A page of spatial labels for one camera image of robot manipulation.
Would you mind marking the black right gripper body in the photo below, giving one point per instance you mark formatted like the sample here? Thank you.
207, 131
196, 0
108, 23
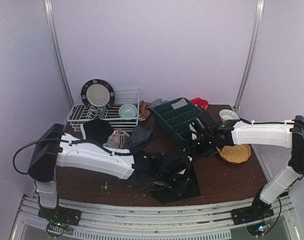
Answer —
194, 136

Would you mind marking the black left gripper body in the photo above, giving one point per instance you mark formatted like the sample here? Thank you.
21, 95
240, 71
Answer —
169, 180

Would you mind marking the green compartment tray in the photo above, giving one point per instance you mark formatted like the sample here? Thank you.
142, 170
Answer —
176, 121

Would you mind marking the grey boxer briefs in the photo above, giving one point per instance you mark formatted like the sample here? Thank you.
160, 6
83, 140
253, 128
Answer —
179, 104

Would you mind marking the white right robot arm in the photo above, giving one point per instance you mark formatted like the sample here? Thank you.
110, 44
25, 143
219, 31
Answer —
288, 134

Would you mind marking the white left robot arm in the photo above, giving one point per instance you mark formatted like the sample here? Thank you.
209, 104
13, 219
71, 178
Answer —
55, 148

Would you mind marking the blue striped underwear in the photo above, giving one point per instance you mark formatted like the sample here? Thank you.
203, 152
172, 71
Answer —
139, 136

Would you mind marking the beige striped underwear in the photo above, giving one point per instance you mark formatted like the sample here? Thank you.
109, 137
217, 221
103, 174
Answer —
118, 140

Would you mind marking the grey crumpled underwear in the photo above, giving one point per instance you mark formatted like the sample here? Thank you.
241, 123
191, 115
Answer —
156, 103

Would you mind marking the brown crumpled underwear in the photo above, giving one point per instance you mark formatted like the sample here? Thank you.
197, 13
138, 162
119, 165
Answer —
144, 110

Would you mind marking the patterned white bowl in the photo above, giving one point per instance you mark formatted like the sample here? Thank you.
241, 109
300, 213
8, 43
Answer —
227, 115

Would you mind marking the red cloth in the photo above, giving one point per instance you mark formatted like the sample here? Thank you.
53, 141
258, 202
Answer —
200, 103

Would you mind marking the yellow plate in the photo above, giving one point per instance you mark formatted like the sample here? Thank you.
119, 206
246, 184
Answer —
235, 154

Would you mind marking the light blue bowl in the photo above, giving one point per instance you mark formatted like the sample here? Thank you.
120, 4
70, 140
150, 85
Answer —
128, 110

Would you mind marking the black rimmed plate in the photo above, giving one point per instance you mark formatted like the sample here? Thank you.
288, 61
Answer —
97, 91

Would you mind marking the white wire dish rack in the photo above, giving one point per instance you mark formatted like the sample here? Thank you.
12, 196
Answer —
80, 113

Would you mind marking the right aluminium frame post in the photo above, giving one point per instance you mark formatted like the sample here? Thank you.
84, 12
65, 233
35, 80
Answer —
259, 12

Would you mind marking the aluminium frame post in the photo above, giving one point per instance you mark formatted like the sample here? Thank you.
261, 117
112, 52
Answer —
259, 12
50, 19

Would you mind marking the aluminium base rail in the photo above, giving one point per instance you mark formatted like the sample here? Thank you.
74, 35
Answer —
194, 222

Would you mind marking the left aluminium frame post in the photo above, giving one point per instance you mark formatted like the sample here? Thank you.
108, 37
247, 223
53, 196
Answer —
50, 19

